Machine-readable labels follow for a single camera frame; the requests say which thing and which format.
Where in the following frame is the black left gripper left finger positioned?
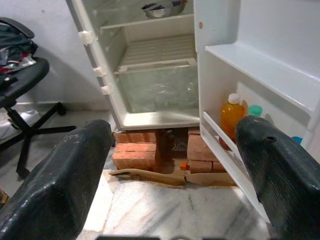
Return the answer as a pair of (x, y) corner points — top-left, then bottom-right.
(0, 119), (116, 240)

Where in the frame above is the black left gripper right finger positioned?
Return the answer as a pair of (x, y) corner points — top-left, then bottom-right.
(235, 115), (320, 240)

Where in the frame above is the orange juice bottle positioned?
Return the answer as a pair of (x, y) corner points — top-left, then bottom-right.
(219, 93), (247, 151)

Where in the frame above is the white mini fridge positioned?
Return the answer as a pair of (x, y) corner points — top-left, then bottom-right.
(65, 0), (201, 131)

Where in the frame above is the white fridge door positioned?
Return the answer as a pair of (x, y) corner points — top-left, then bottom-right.
(193, 0), (320, 223)

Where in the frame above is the glass fridge shelf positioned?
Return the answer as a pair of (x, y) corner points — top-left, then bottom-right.
(99, 13), (195, 30)

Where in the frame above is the brown cardboard piece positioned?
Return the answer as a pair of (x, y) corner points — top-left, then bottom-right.
(184, 172), (238, 188)
(107, 168), (187, 187)

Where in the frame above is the teal capped bottle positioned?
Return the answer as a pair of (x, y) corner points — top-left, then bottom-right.
(247, 104), (263, 118)

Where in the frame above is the white door bottle rack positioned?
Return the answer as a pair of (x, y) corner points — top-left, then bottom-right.
(201, 111), (271, 224)

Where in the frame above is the white door shelf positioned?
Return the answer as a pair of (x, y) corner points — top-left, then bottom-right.
(204, 44), (320, 113)

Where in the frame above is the black office chair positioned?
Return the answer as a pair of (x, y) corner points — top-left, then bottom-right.
(0, 16), (77, 180)

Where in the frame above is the clothes heap on chair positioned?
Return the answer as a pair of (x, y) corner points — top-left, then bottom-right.
(0, 23), (39, 76)

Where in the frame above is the clear crisper drawer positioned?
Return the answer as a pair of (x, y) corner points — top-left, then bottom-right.
(116, 65), (200, 114)

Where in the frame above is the white crisper cover shelf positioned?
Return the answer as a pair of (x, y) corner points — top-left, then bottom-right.
(114, 58), (198, 75)

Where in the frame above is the steel bowl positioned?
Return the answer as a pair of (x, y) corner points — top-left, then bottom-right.
(141, 0), (187, 19)

